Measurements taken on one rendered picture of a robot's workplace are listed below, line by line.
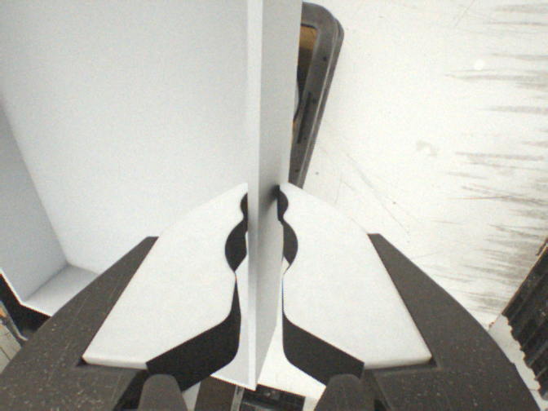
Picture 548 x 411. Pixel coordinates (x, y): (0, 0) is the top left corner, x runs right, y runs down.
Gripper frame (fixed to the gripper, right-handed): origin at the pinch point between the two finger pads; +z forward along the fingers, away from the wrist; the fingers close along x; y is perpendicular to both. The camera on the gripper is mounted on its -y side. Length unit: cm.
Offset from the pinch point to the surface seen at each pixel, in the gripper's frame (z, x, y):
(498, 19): 31.7, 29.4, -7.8
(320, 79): 14.2, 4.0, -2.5
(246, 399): 67, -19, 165
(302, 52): 24.7, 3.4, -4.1
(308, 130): 14.4, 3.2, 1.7
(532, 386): 73, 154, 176
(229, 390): 25, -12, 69
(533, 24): 30.7, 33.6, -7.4
